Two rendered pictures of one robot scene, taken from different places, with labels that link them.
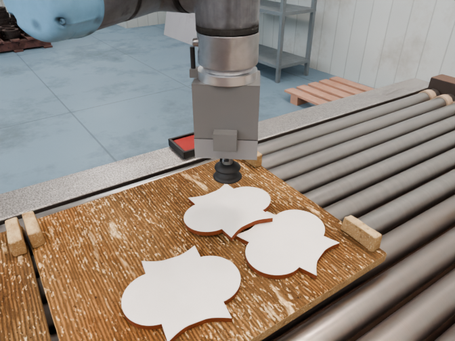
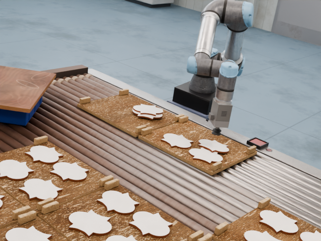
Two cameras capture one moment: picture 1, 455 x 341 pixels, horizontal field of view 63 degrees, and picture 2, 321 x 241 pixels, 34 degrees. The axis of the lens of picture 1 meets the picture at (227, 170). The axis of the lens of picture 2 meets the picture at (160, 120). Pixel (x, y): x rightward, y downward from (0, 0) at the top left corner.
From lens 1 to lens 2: 2.07 m
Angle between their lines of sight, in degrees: 63
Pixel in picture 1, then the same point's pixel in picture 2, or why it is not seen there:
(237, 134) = (214, 116)
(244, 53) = (219, 94)
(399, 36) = not seen: outside the picture
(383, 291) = (197, 173)
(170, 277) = (179, 138)
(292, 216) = (217, 156)
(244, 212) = (212, 147)
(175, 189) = (219, 138)
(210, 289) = (178, 143)
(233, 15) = (219, 83)
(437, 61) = not seen: outside the picture
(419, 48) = not seen: outside the picture
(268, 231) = (207, 152)
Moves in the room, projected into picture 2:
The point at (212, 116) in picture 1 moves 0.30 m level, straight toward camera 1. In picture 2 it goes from (213, 108) to (146, 107)
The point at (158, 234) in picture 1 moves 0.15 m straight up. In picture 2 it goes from (195, 137) to (201, 107)
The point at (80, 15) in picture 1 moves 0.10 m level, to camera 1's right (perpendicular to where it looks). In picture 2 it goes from (190, 70) to (198, 77)
